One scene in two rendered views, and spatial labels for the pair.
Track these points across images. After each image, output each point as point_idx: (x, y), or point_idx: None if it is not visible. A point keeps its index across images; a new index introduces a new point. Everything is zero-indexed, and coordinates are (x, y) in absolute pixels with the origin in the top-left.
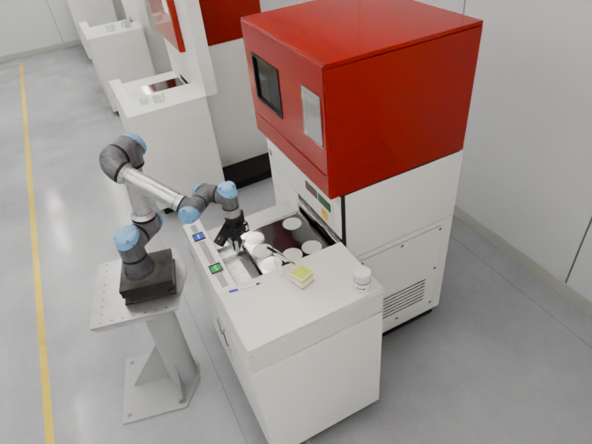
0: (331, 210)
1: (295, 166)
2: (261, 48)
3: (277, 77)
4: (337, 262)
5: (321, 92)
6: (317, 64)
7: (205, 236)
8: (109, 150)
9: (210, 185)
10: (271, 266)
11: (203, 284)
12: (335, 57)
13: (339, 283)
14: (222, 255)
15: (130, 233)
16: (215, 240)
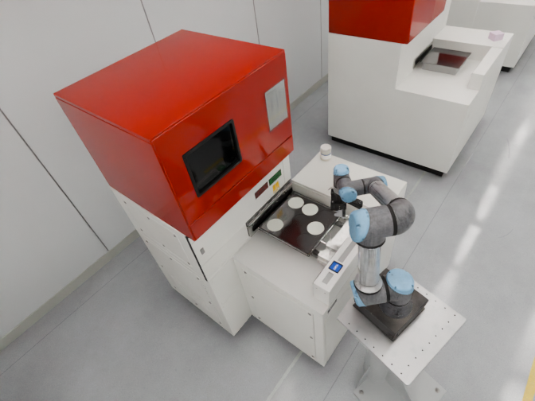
0: (281, 170)
1: (241, 201)
2: (203, 126)
3: (233, 126)
4: (311, 173)
5: (285, 72)
6: (280, 54)
7: (331, 262)
8: (400, 205)
9: (344, 181)
10: (328, 215)
11: (345, 293)
12: (268, 49)
13: (329, 167)
14: (337, 249)
15: (396, 273)
16: (361, 204)
